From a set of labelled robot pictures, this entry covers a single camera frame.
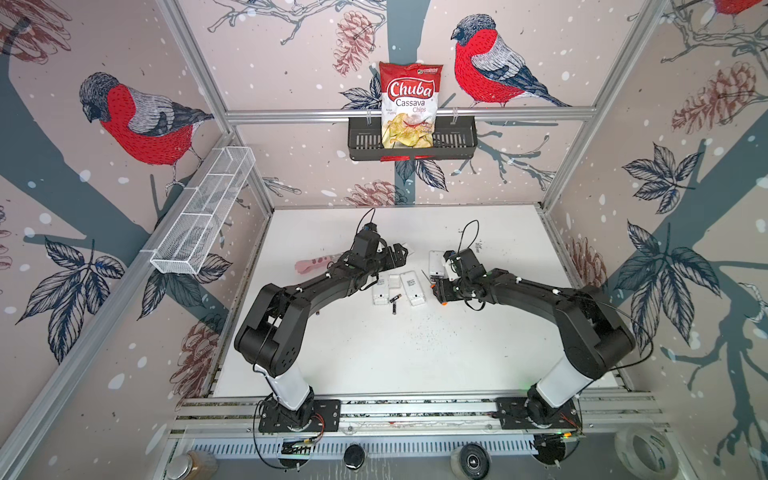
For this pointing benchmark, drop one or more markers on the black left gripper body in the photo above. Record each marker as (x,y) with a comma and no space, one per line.
(383,261)

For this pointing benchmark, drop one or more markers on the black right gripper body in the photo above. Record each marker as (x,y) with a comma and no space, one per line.
(450,290)

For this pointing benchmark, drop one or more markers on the orange black screwdriver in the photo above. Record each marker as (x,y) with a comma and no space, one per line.
(437,286)

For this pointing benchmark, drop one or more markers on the white remote control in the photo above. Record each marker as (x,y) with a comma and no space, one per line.
(412,287)
(380,292)
(436,263)

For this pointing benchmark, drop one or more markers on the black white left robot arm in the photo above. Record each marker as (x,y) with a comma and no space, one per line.
(271,336)

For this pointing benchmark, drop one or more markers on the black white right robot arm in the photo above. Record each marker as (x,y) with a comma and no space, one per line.
(594,337)

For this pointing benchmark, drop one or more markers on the Chuba cassava chips bag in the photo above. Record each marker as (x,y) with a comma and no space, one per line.
(409,104)

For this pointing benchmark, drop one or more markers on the clear tape roll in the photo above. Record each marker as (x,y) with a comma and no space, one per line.
(646,453)

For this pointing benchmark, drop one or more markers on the metal lidded jar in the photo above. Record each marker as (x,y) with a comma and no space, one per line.
(192,465)

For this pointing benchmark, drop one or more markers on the pink handled knife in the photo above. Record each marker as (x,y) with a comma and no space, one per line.
(304,267)

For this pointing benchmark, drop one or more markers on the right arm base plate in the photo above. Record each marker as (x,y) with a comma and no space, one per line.
(510,414)

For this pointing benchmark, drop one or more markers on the black wall basket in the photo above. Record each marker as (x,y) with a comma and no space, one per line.
(454,139)

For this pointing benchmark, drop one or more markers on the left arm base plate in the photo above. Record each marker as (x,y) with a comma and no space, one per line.
(314,416)

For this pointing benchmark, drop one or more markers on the white wire mesh basket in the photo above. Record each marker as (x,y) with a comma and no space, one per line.
(195,230)

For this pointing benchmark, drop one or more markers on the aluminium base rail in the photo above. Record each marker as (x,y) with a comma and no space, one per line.
(602,410)

